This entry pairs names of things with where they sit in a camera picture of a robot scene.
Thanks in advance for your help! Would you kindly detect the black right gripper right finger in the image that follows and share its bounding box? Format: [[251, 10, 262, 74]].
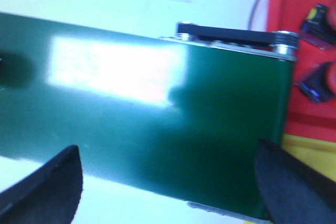
[[254, 139, 335, 223]]

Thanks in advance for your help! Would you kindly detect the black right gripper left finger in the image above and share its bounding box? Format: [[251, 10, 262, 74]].
[[1, 145, 83, 223]]

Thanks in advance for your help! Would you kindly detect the red mushroom push button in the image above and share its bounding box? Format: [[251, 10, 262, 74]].
[[300, 4, 335, 50]]

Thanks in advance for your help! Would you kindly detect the yellow plastic tray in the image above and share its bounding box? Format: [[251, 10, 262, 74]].
[[282, 134, 335, 181]]

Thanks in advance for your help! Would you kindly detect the green conveyor belt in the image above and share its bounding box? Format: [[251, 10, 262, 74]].
[[1, 13, 296, 220]]

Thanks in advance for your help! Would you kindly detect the black drive belt pulley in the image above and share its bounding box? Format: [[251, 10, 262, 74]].
[[160, 22, 300, 62]]

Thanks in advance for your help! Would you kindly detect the red plastic tray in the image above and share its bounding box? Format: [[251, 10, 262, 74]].
[[267, 0, 335, 142]]

